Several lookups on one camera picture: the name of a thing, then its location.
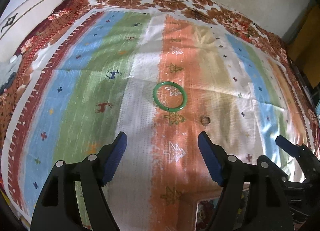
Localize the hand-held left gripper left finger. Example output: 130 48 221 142
30 131 128 231

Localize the striped printed blanket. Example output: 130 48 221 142
5 9 313 231

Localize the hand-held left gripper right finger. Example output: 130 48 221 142
197 131 293 231

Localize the mustard hanging garment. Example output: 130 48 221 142
287 2 320 55

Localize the grey crumpled clothing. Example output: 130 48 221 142
0 55 23 92

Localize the green jade bangle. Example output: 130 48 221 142
153 81 187 110

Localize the white headboard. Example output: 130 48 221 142
0 0 75 47

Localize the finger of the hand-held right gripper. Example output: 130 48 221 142
275 135 320 180

